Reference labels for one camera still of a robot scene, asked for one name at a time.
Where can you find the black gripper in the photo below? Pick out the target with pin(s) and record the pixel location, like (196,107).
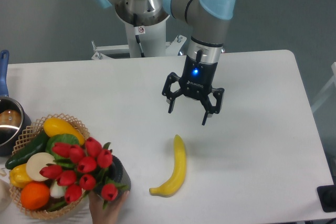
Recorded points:
(198,79)

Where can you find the dark grey ribbed vase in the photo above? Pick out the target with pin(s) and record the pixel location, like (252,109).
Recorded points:
(113,181)

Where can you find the red tulip bouquet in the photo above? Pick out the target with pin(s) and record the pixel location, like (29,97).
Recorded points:
(88,160)

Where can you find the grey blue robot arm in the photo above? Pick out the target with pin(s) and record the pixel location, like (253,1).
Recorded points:
(145,24)

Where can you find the person's hand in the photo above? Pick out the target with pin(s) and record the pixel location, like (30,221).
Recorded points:
(110,213)

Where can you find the yellow banana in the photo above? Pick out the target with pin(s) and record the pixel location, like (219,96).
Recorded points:
(176,180)

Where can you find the yellow squash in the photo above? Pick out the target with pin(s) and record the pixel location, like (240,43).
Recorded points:
(56,126)

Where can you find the green bok choy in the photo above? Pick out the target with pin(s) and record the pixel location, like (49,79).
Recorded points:
(59,146)

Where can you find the dark green cucumber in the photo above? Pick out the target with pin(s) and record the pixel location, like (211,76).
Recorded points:
(37,145)

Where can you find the black device at edge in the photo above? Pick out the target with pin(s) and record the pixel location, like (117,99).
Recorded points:
(327,197)

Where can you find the white round radish slice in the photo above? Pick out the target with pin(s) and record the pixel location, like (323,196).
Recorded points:
(36,163)

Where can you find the green bean pod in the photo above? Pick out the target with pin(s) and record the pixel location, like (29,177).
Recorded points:
(57,206)

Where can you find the woven wicker basket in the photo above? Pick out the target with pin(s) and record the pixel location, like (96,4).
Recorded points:
(28,134)

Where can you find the orange fruit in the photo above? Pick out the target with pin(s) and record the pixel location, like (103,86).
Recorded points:
(35,195)

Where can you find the yellow bell pepper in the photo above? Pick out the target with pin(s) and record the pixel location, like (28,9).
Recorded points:
(18,176)

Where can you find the white garlic clove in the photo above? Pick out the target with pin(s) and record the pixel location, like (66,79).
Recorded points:
(3,173)

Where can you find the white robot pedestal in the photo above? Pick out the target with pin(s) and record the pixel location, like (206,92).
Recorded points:
(150,41)

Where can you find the white frame at right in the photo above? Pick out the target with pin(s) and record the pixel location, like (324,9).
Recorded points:
(325,92)

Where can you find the blue handled saucepan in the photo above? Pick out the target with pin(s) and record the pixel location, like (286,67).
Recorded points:
(13,117)

